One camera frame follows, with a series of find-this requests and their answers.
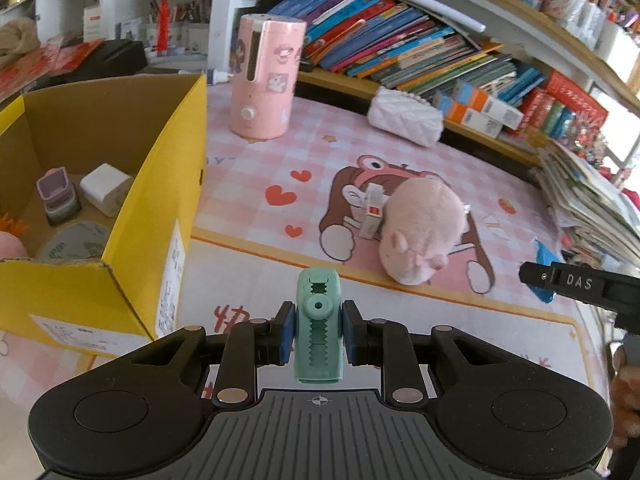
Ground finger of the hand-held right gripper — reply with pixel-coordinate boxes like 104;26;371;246
519;261;609;307

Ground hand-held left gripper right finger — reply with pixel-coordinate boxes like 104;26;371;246
342;300;506;408

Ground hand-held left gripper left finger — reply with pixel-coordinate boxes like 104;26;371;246
127;301;297;408

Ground blue wrapper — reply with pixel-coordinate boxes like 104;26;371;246
532;239;568;306

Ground green plastic clip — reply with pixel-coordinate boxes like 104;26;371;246
292;268;346;386

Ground yellow cardboard box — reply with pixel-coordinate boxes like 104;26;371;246
0;72;208;358

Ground pink plush toy orange feet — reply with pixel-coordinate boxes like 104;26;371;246
0;212;28;261

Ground person's right hand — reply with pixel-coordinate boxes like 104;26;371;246
610;375;640;451

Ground stack of magazines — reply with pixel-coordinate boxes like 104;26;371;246
537;140;640;271

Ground pink printed desk mat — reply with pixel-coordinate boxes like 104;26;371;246
0;87;616;401

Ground small white and red box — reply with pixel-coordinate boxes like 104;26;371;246
357;184;388;241

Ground pale pink plush hamster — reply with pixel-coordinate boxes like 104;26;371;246
377;177;466;287

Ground red boxes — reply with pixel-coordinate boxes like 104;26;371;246
520;70;608;146

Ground orange and white box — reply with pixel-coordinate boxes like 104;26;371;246
435;92;503;138
452;80;525;128

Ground white quilted bag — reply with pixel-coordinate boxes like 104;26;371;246
368;86;445;147

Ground white charger cube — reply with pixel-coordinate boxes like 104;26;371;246
80;162;133;217

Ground pink humidifier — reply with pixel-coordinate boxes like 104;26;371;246
230;14;307;140

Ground small purple bin toy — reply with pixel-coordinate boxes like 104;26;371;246
36;167;82;226

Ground row of craft bottles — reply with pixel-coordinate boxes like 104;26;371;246
520;0;640;61

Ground row of colourful books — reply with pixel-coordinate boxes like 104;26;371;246
265;0;546;101

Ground pen holder cups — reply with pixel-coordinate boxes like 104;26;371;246
145;0;211;56

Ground black pouch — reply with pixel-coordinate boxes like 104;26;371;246
97;39;149;76

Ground red stick toy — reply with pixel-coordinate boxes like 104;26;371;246
156;0;174;56

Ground beige knitted item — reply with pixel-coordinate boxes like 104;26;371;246
0;17;38;56

